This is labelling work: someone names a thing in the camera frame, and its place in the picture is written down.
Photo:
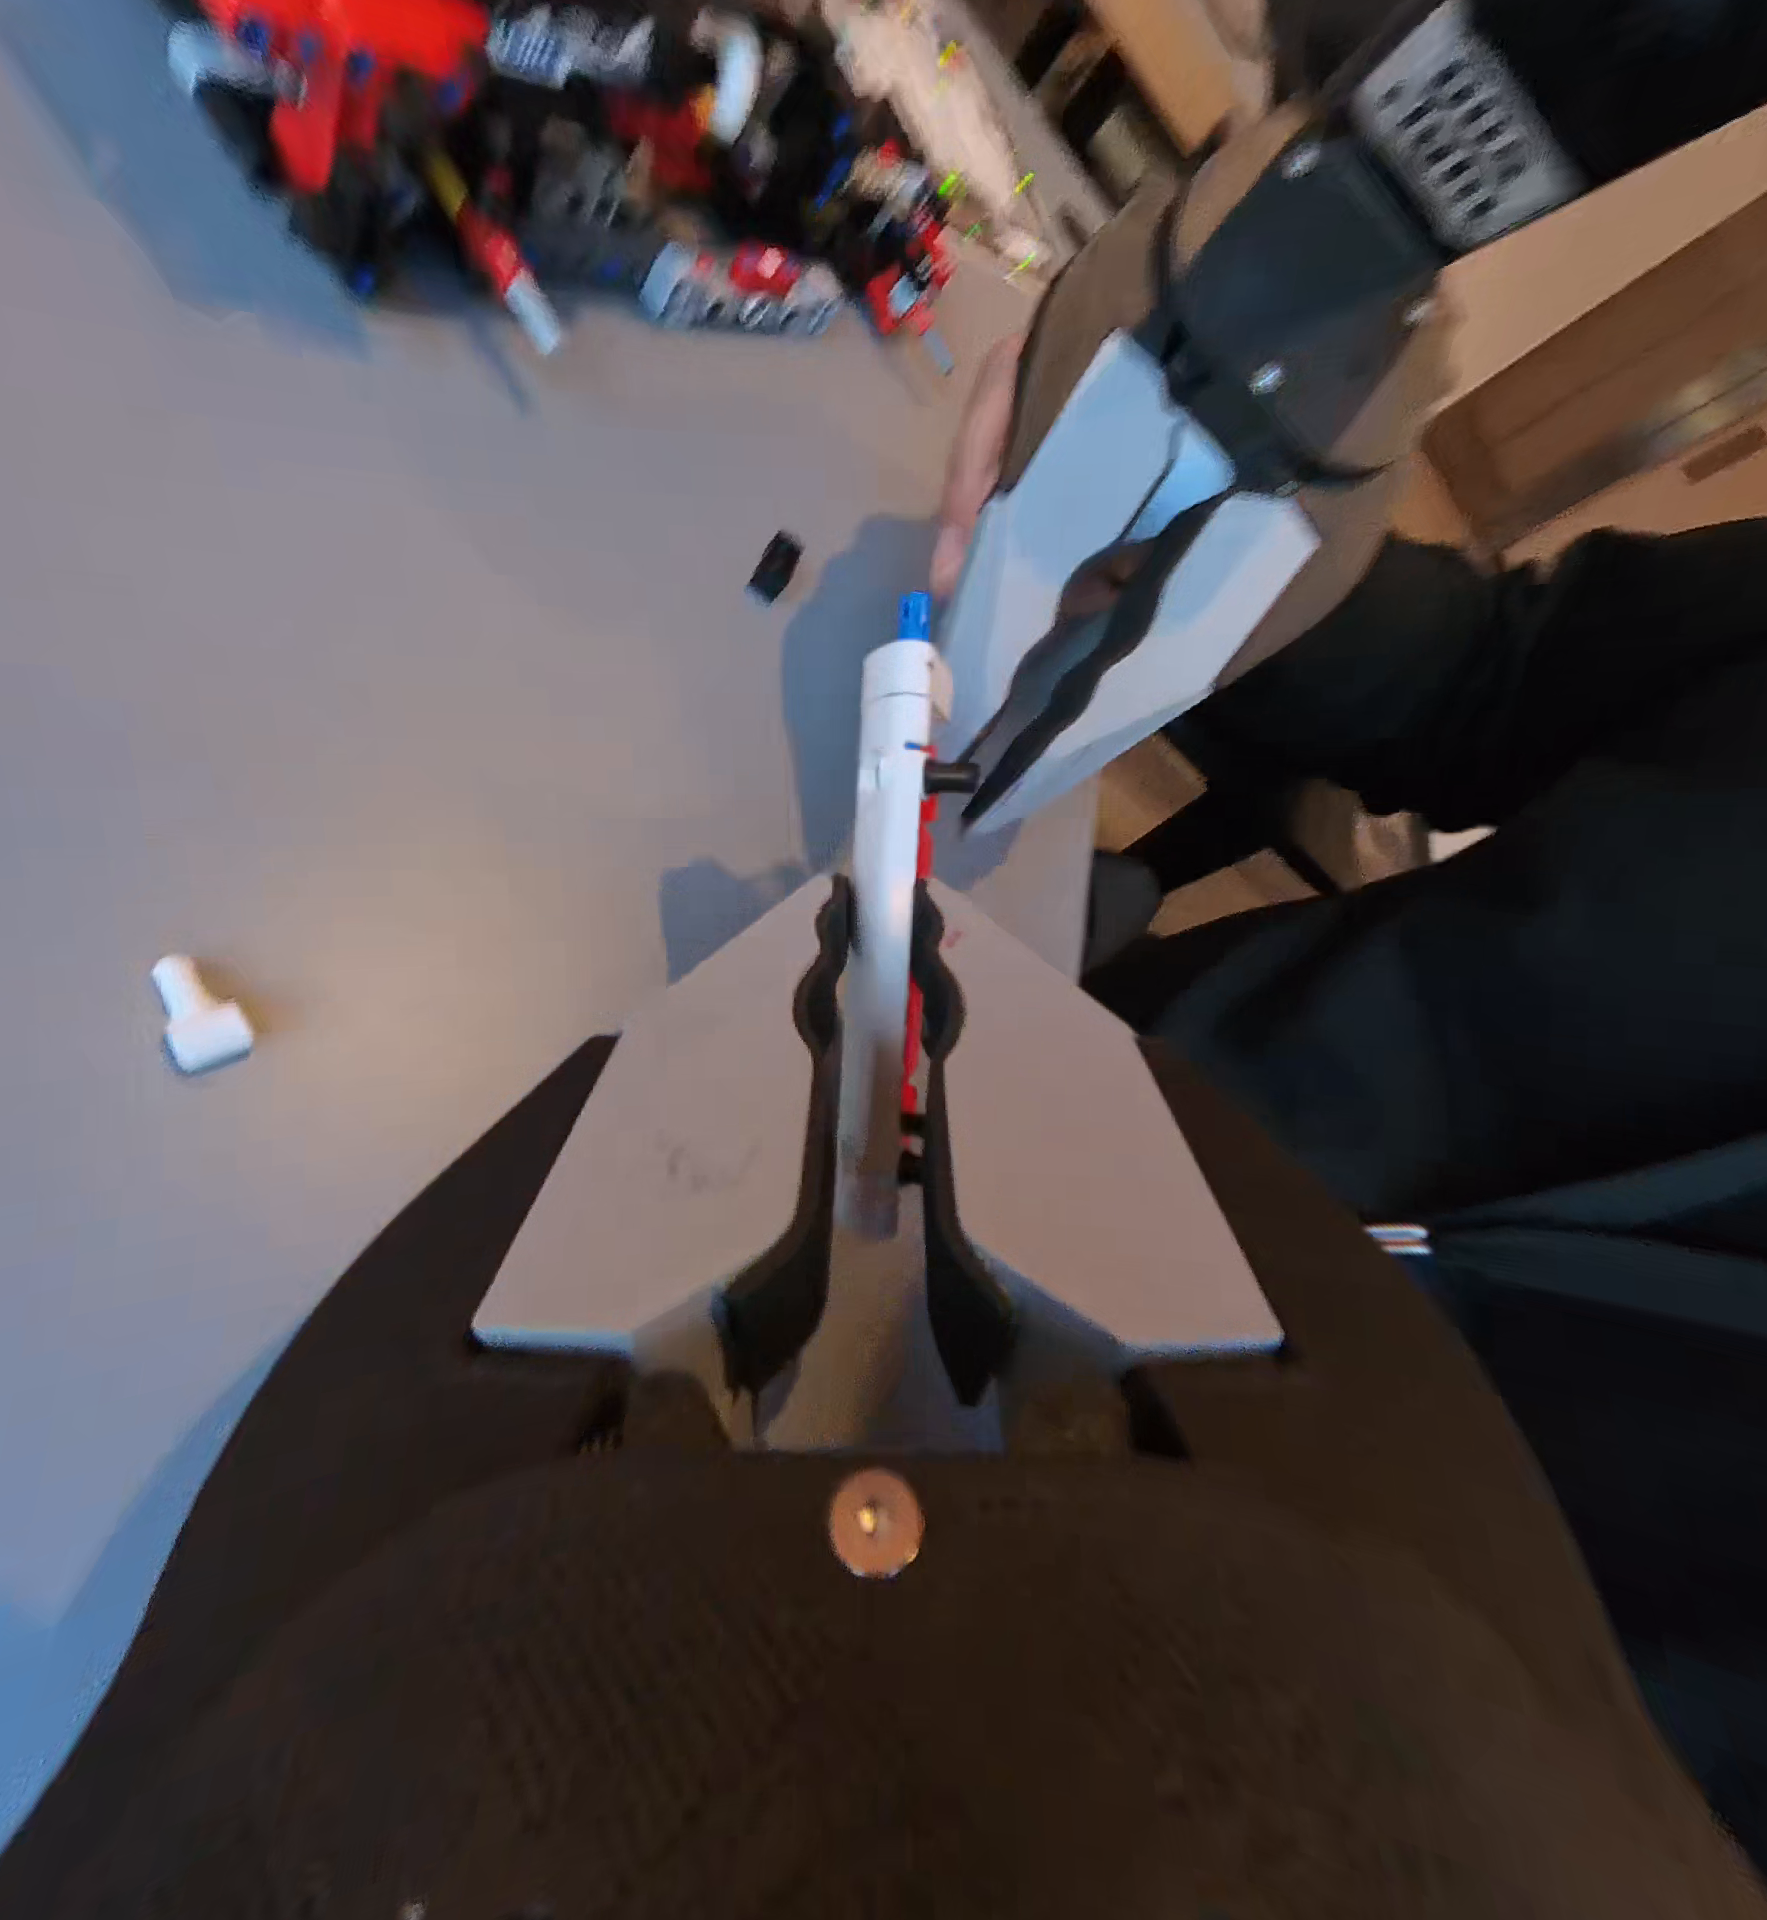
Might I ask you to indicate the person's right hand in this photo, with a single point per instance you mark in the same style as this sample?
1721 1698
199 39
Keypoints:
974 465

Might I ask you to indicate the brown cardboard box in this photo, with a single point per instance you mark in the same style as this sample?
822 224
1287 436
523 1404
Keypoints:
1647 375

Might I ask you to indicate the red and white panel assembly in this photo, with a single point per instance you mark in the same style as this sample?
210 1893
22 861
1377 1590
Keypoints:
884 838

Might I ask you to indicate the blue axle pin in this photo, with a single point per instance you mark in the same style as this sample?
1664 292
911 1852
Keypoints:
913 611

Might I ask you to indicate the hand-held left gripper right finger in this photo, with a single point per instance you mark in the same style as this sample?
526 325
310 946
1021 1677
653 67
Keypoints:
1109 1200

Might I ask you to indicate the small white connector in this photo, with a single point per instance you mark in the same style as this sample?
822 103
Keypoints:
201 1016

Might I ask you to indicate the small black pin connector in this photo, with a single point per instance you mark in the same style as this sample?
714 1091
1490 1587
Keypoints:
775 566

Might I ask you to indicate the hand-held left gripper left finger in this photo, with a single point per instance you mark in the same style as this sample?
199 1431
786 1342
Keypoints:
659 1185

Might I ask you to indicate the person's right forearm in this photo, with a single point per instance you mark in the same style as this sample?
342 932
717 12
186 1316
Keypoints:
1498 674

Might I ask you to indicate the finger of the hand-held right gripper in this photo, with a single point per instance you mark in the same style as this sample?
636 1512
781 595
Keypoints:
1063 554
1184 646

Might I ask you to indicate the partly built toy car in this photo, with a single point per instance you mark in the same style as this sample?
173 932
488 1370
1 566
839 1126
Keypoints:
599 151

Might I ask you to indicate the grey desk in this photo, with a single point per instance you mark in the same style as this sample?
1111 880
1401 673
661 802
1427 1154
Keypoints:
297 674

